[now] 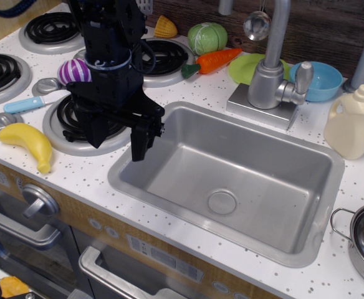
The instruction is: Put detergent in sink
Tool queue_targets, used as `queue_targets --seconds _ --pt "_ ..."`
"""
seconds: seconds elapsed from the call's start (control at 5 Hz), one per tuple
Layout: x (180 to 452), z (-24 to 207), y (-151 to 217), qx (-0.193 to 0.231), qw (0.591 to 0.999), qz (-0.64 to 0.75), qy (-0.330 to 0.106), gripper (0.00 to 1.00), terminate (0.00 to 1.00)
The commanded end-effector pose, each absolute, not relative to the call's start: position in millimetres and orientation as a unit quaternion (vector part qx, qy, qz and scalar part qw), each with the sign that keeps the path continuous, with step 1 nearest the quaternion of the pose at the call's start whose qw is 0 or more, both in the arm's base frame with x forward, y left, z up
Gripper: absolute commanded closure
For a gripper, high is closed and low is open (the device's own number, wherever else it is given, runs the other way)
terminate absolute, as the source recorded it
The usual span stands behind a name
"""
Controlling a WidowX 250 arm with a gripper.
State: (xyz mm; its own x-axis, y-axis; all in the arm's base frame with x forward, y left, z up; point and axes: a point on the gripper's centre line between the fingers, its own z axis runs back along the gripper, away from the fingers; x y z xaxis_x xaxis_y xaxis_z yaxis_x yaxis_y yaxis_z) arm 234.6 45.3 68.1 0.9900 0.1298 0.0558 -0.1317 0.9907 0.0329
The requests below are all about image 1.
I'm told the silver oven dial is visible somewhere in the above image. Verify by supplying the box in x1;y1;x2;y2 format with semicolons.
22;184;60;219

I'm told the silver stove knob centre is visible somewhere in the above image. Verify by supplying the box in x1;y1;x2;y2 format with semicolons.
73;49;86;60

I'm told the orange toy carrot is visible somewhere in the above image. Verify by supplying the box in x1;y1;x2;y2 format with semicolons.
181;49;242;78

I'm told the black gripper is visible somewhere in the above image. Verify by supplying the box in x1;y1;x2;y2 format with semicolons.
66;66;165;161

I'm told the front right black burner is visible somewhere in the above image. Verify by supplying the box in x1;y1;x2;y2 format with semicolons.
42;96;131;156

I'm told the silver dishwasher door handle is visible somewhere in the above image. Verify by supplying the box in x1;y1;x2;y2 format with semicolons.
79;246;184;299

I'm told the back right black burner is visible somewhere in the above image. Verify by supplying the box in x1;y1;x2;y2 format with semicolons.
143;38;195;88

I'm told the yellow toy corn piece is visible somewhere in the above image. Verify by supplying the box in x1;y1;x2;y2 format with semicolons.
154;15;178;38

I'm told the purple striped toy onion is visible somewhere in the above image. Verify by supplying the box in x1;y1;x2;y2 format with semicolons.
57;59;92;86

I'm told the yellow object on floor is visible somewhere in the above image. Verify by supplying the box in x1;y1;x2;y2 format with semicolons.
0;276;30;298

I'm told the silver stove knob middle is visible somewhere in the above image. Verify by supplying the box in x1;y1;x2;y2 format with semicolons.
32;77;64;97

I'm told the hanging grey spatula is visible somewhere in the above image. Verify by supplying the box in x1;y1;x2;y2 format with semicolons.
136;0;153;16

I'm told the blue handled toy knife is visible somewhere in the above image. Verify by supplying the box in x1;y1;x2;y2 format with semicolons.
3;90;70;114

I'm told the hanging silver ladle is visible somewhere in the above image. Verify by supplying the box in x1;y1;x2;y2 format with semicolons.
244;0;272;41

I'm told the front left black burner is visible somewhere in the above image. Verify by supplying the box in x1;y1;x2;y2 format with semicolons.
0;54;32;104

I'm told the silver toy faucet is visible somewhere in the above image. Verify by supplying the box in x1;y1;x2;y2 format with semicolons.
226;0;314;130

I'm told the cream detergent bottle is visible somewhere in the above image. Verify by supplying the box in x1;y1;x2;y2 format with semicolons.
323;84;364;160

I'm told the blue toy bowl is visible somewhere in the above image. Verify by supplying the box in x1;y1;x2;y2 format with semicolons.
305;62;343;102

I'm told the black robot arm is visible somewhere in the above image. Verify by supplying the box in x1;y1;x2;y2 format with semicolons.
66;1;165;161

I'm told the silver sink basin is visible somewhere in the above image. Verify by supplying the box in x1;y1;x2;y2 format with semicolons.
108;102;345;267

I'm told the green toy cabbage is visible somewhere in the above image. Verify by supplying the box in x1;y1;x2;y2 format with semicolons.
188;22;228;56

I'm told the yellow toy banana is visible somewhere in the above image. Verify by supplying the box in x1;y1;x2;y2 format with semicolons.
0;123;52;174

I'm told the black burner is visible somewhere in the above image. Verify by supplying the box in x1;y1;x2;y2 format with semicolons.
19;12;84;55
0;54;32;104
42;96;131;156
143;38;195;88

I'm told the back left black burner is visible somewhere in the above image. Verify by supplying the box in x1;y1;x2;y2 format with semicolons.
19;12;84;55

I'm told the green toy plate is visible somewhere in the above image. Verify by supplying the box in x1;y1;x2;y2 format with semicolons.
228;53;291;85

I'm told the silver oven door handle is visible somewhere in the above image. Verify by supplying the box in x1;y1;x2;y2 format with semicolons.
0;213;62;250

